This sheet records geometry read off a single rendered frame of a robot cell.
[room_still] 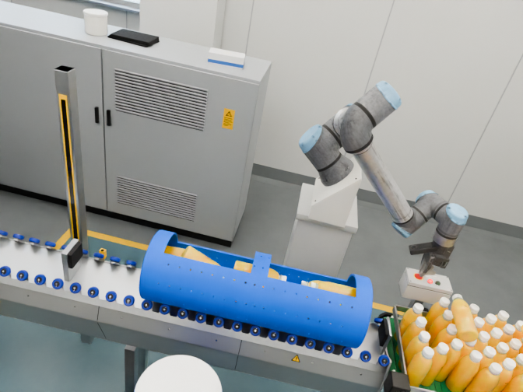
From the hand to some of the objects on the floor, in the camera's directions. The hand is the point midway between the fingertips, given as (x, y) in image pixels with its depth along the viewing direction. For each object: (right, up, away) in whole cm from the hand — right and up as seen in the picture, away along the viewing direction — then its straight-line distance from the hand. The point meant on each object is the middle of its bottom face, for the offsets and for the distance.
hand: (419, 274), depth 192 cm
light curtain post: (-179, -53, +69) cm, 199 cm away
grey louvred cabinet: (-198, +28, +185) cm, 272 cm away
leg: (-142, -84, +35) cm, 168 cm away
